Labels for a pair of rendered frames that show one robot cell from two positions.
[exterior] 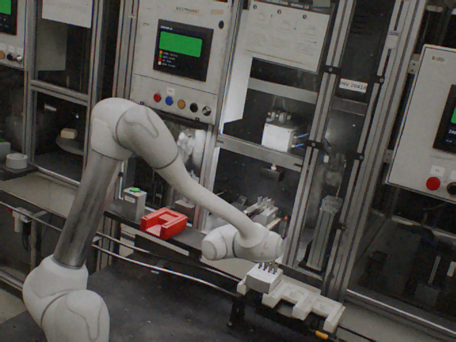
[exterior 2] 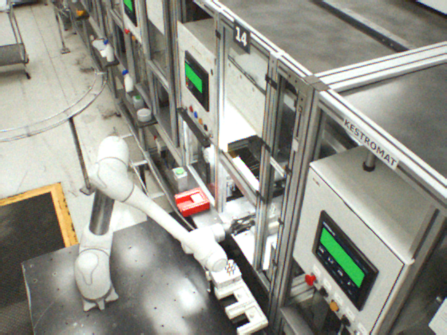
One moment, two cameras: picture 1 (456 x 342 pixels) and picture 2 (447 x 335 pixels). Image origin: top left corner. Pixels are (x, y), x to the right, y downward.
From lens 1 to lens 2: 1.41 m
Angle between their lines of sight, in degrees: 40
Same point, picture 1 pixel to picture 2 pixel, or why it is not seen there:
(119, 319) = (144, 261)
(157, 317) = (168, 266)
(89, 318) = (85, 273)
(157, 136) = (106, 187)
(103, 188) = (104, 197)
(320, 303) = (249, 312)
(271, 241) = (210, 261)
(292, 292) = (237, 293)
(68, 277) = (92, 240)
